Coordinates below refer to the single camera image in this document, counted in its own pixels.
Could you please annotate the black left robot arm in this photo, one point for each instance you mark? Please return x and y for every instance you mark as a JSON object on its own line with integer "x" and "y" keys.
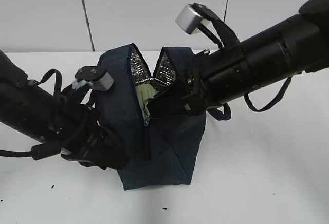
{"x": 30, "y": 107}

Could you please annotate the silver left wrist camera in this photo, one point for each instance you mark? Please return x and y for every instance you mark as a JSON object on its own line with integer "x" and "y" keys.
{"x": 95, "y": 77}

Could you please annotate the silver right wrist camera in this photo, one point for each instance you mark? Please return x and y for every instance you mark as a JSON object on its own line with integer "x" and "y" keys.
{"x": 195, "y": 18}

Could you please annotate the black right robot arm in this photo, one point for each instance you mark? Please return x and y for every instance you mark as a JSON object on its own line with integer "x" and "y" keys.
{"x": 297, "y": 44}

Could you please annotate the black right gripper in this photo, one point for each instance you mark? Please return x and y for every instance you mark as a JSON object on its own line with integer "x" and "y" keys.
{"x": 184, "y": 96}

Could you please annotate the dark blue lunch bag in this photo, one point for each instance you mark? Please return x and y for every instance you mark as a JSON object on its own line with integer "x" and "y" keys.
{"x": 161, "y": 151}

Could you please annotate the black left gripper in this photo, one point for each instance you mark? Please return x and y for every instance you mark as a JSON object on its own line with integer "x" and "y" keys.
{"x": 83, "y": 140}

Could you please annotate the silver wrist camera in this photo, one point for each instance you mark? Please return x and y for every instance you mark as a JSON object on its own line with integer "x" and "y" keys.
{"x": 195, "y": 18}
{"x": 95, "y": 77}

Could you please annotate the green lidded glass container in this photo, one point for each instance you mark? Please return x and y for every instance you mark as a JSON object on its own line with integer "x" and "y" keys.
{"x": 145, "y": 93}

